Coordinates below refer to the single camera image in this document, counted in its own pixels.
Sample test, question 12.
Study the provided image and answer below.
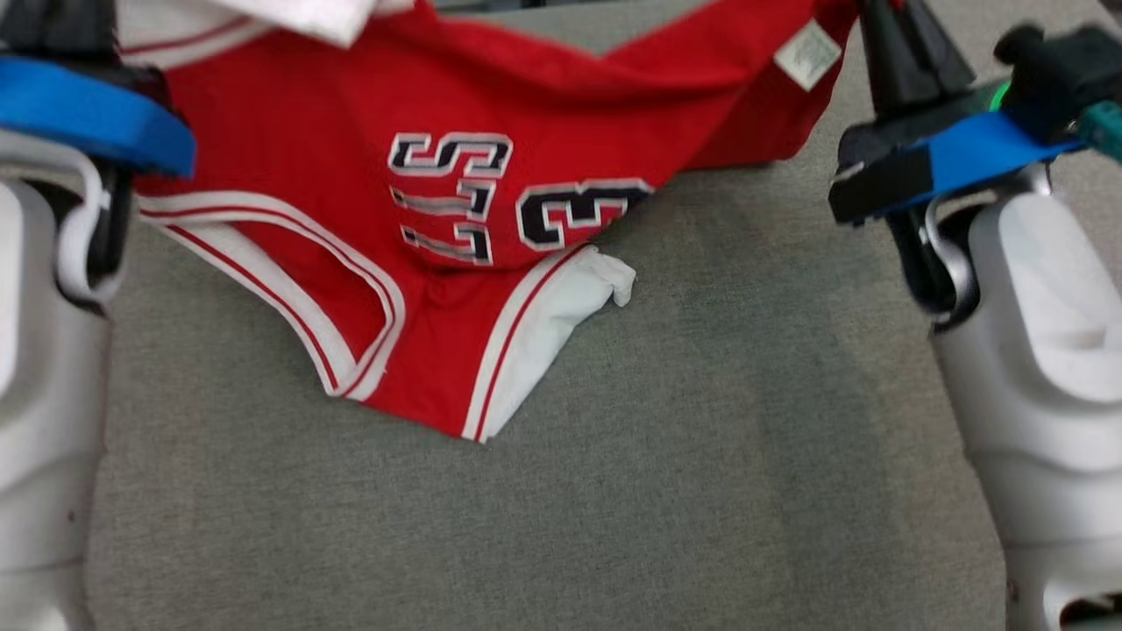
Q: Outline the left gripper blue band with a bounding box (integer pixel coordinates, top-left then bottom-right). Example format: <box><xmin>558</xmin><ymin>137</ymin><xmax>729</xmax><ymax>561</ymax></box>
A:
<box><xmin>0</xmin><ymin>0</ymin><xmax>195</xmax><ymax>178</ymax></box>

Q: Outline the red jersey number 23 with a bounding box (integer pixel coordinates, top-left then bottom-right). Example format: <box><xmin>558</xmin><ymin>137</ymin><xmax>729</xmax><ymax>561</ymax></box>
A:
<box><xmin>114</xmin><ymin>0</ymin><xmax>864</xmax><ymax>443</ymax></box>

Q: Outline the right teal cable connector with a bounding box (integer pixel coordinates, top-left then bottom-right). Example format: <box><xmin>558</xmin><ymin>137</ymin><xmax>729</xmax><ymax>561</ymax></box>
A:
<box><xmin>1078</xmin><ymin>101</ymin><xmax>1122</xmax><ymax>165</ymax></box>

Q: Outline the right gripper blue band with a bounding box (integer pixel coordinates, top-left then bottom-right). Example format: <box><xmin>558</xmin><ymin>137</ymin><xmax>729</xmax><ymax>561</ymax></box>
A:
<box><xmin>828</xmin><ymin>0</ymin><xmax>1088</xmax><ymax>226</ymax></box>

